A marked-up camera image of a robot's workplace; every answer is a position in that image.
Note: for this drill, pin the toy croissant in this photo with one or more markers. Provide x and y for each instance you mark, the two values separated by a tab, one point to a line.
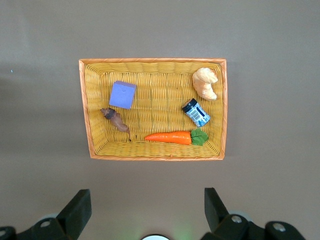
203	82

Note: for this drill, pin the orange toy carrot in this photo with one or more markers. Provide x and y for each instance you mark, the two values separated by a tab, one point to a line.
170	137

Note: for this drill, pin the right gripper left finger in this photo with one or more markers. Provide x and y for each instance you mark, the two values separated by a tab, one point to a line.
72	215

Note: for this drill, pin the yellow wicker tray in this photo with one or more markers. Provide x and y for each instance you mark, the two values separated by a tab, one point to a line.
160	105

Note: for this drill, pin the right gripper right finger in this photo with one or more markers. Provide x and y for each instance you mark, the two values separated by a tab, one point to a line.
217	217

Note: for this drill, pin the purple foam cube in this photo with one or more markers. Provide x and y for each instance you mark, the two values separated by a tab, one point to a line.
122	95

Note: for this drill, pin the brown toy root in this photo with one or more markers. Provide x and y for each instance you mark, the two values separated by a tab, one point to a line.
116	120

